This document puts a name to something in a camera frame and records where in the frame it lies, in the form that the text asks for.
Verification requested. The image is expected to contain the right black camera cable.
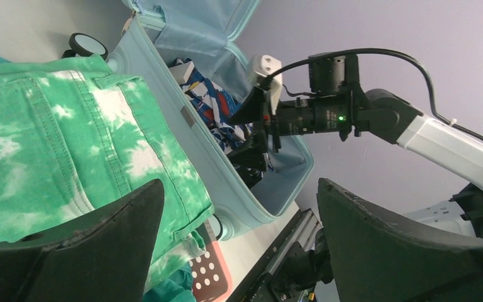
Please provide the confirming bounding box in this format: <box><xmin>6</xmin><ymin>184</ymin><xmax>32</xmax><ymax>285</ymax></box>
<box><xmin>264</xmin><ymin>47</ymin><xmax>483</xmax><ymax>156</ymax></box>

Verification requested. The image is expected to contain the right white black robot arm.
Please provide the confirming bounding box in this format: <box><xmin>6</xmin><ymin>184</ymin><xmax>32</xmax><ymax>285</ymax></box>
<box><xmin>228</xmin><ymin>48</ymin><xmax>483</xmax><ymax>238</ymax></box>

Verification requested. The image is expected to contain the black garment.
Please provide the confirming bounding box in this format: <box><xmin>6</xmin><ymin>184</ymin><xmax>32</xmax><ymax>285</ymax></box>
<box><xmin>233</xmin><ymin>165</ymin><xmax>265</xmax><ymax>188</ymax></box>

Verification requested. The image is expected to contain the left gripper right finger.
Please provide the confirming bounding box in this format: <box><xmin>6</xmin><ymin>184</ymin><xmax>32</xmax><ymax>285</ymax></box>
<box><xmin>317</xmin><ymin>178</ymin><xmax>483</xmax><ymax>301</ymax></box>

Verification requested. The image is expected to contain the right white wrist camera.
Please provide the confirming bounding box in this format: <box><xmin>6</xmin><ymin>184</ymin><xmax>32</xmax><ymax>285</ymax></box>
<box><xmin>247</xmin><ymin>55</ymin><xmax>283</xmax><ymax>115</ymax></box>

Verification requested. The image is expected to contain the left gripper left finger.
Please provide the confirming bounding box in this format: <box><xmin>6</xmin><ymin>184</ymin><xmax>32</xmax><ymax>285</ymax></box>
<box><xmin>0</xmin><ymin>179</ymin><xmax>164</xmax><ymax>301</ymax></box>

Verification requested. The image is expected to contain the teal shirt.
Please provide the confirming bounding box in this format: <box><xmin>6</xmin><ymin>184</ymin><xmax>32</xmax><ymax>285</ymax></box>
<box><xmin>0</xmin><ymin>55</ymin><xmax>194</xmax><ymax>301</ymax></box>

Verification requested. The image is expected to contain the green white patterned garment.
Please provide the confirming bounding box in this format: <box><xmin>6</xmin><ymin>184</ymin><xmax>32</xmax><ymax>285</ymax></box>
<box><xmin>0</xmin><ymin>57</ymin><xmax>214</xmax><ymax>289</ymax></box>

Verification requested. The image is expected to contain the light blue ribbed suitcase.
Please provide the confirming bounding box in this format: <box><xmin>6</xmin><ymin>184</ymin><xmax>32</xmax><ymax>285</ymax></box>
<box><xmin>65</xmin><ymin>1</ymin><xmax>314</xmax><ymax>240</ymax></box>

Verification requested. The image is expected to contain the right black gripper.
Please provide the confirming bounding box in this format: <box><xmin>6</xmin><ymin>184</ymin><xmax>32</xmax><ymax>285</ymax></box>
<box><xmin>227</xmin><ymin>87</ymin><xmax>354</xmax><ymax>171</ymax></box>

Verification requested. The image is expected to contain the blue white striped garment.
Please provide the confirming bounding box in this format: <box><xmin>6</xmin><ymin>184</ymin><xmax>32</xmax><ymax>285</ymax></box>
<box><xmin>169</xmin><ymin>58</ymin><xmax>274</xmax><ymax>172</ymax></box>

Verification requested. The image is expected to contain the black mounting rail base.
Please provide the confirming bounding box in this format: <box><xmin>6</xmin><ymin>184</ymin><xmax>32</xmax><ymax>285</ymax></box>
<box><xmin>226</xmin><ymin>210</ymin><xmax>333</xmax><ymax>302</ymax></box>

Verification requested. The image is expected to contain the pink perforated plastic basket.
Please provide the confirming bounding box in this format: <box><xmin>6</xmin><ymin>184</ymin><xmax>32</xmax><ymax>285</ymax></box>
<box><xmin>189</xmin><ymin>221</ymin><xmax>233</xmax><ymax>302</ymax></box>

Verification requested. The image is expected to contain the white flat box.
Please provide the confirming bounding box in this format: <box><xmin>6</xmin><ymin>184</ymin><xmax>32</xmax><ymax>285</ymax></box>
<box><xmin>169</xmin><ymin>60</ymin><xmax>195</xmax><ymax>85</ymax></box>

